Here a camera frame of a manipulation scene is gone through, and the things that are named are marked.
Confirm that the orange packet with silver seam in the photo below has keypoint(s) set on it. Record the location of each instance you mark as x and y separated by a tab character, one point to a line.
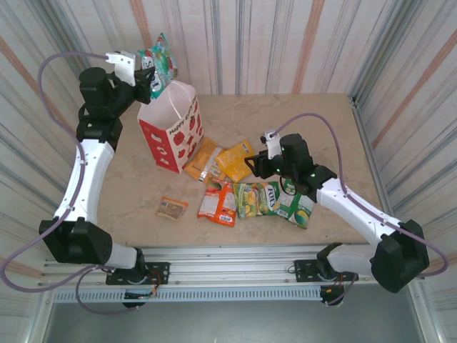
203	157

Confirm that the orange Fox's candy bag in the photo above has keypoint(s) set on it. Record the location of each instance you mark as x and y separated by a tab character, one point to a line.
218	203

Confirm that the yellow snack bag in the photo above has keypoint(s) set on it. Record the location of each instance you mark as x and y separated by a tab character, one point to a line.
232	162

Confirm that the green white Fox's candy bag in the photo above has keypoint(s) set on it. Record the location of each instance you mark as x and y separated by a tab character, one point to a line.
298	211

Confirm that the green red Fox's candy bag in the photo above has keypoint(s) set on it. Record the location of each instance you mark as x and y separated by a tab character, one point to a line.
164	60

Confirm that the aluminium mounting rail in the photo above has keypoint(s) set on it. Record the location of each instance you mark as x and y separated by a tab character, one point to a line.
228	264

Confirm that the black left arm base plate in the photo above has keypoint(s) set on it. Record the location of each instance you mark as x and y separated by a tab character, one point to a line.
159	271

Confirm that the white red paper bag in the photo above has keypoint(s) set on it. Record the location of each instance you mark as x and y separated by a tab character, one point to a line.
178	143

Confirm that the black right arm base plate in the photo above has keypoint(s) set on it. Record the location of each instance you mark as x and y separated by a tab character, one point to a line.
303	269

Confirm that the small brown snack bar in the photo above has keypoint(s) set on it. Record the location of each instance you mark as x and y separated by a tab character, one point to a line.
171	208

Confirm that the green yellow Fox's candy bag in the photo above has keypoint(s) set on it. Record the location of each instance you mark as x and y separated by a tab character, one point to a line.
255	200

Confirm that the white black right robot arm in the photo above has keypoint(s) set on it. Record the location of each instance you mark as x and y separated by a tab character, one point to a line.
357	211

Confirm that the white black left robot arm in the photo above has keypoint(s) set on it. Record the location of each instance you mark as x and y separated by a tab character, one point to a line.
91	178

